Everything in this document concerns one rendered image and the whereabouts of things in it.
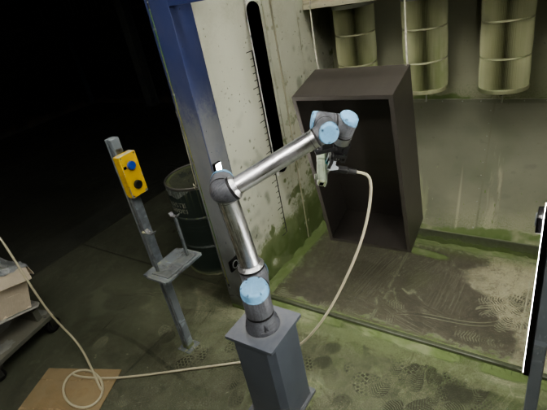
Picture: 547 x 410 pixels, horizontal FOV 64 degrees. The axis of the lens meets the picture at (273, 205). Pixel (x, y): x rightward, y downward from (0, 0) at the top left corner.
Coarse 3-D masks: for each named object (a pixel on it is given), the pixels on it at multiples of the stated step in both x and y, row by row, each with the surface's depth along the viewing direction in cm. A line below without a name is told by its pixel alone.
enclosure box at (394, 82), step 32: (320, 96) 245; (352, 96) 236; (384, 96) 227; (384, 128) 282; (352, 160) 312; (384, 160) 299; (416, 160) 282; (320, 192) 298; (352, 192) 333; (384, 192) 318; (416, 192) 291; (352, 224) 334; (384, 224) 324; (416, 224) 301
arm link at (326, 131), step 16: (320, 128) 186; (336, 128) 186; (288, 144) 192; (304, 144) 189; (320, 144) 190; (272, 160) 192; (288, 160) 192; (240, 176) 196; (256, 176) 194; (224, 192) 196; (240, 192) 198
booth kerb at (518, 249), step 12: (420, 228) 371; (432, 240) 370; (444, 240) 364; (456, 240) 358; (468, 240) 352; (480, 240) 346; (492, 240) 341; (504, 240) 336; (504, 252) 340; (516, 252) 335; (528, 252) 330
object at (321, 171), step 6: (318, 156) 229; (324, 156) 229; (318, 162) 227; (324, 162) 227; (318, 168) 224; (324, 168) 224; (342, 168) 227; (348, 168) 229; (354, 168) 229; (318, 174) 222; (324, 174) 222; (318, 180) 220; (324, 180) 219; (324, 186) 222
